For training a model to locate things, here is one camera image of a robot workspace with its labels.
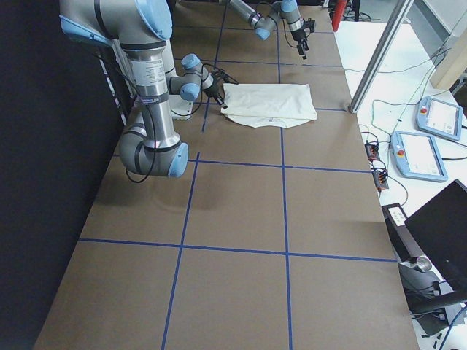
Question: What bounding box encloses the orange black connector strip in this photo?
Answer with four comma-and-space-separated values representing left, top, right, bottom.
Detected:
364, 141, 389, 193

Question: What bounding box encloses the brown paper table cover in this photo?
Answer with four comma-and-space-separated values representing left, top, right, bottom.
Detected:
35, 1, 418, 349

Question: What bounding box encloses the red cylinder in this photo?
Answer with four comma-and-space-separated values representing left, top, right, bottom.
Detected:
331, 0, 347, 32

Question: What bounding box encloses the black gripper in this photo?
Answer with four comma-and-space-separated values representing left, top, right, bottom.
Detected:
290, 27, 309, 60
204, 82, 227, 109

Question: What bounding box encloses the dark labelled box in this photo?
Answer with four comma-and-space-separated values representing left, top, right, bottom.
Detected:
382, 203, 425, 262

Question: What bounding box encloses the cream long-sleeve cat shirt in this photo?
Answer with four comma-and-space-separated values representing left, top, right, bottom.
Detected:
221, 83, 317, 128

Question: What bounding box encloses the metal cup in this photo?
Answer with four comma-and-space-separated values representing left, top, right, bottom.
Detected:
414, 256, 433, 273

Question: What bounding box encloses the lower teach pendant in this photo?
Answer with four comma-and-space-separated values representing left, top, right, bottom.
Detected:
390, 131, 448, 182

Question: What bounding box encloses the aluminium frame post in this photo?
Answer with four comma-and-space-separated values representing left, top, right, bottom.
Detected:
348, 0, 414, 114

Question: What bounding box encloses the upper teach pendant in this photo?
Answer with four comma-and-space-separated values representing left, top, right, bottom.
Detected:
416, 97, 463, 141

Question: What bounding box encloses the wooden post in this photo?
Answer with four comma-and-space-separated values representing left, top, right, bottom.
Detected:
431, 1, 466, 90

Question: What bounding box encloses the black monitor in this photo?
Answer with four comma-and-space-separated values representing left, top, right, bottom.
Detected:
405, 179, 466, 290

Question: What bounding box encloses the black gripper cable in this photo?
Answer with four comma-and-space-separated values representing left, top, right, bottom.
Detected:
255, 1, 298, 48
94, 50, 161, 183

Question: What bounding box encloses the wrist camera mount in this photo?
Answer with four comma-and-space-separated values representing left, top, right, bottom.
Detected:
302, 17, 315, 35
212, 69, 239, 85

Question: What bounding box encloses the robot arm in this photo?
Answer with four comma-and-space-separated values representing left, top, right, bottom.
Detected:
219, 0, 315, 60
60, 1, 225, 177

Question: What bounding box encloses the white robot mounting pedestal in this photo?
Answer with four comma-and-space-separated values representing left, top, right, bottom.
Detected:
109, 36, 194, 121

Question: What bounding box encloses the teach pendant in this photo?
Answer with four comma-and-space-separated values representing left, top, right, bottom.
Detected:
390, 131, 448, 182
416, 97, 463, 141

